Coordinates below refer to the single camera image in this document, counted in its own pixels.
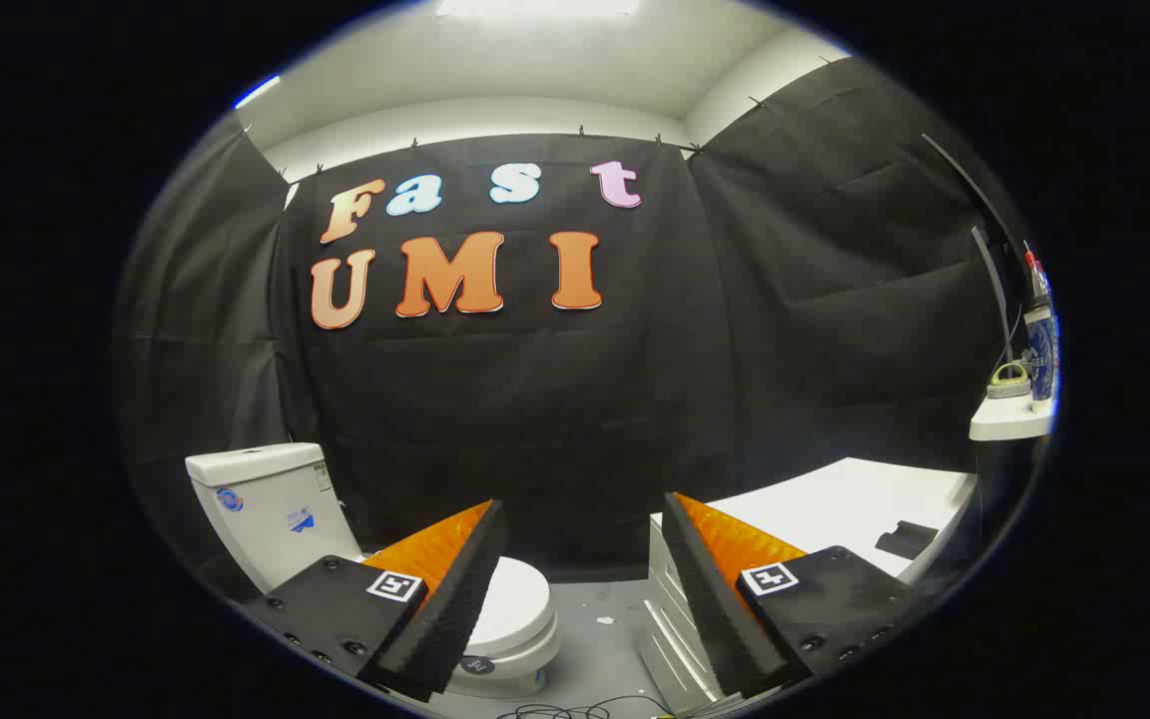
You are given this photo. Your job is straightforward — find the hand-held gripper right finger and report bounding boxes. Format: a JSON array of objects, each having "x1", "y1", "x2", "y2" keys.
[{"x1": 662, "y1": 491, "x2": 913, "y2": 698}]

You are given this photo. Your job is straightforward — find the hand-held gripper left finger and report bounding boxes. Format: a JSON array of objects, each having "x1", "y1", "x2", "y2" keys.
[{"x1": 241, "y1": 499, "x2": 509, "y2": 703}]

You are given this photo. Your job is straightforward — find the white toilet lid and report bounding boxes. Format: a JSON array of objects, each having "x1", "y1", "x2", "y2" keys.
[{"x1": 462, "y1": 557, "x2": 553, "y2": 678}]

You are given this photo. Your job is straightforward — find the white ceramic toilet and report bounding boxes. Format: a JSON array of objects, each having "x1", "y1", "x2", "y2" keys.
[{"x1": 186, "y1": 442, "x2": 563, "y2": 698}]

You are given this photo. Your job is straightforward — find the white drawer cabinet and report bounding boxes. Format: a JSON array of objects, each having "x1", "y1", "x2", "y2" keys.
[{"x1": 638, "y1": 457, "x2": 980, "y2": 715}]

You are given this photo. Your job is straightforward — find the small black flat object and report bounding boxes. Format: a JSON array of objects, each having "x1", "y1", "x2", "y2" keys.
[{"x1": 874, "y1": 520, "x2": 938, "y2": 560}]

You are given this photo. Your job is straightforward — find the black backdrop cloth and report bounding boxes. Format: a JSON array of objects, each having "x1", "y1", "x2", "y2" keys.
[{"x1": 121, "y1": 57, "x2": 1010, "y2": 580}]

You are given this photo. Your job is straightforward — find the yellowish tape roll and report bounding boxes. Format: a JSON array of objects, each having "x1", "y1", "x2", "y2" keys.
[{"x1": 986, "y1": 362, "x2": 1033, "y2": 400}]

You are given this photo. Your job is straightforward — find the blue white spray bottle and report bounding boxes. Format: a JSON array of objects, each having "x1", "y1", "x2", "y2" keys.
[{"x1": 1022, "y1": 240, "x2": 1061, "y2": 412}]

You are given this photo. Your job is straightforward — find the ceiling light panel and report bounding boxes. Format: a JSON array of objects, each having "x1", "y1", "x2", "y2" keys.
[{"x1": 435, "y1": 0, "x2": 641, "y2": 18}]

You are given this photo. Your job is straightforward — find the black floor cables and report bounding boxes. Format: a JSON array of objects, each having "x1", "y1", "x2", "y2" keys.
[{"x1": 495, "y1": 696, "x2": 676, "y2": 719}]

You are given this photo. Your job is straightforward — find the white wall shelf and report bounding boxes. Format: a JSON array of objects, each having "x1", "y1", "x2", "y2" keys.
[{"x1": 969, "y1": 394, "x2": 1055, "y2": 442}]

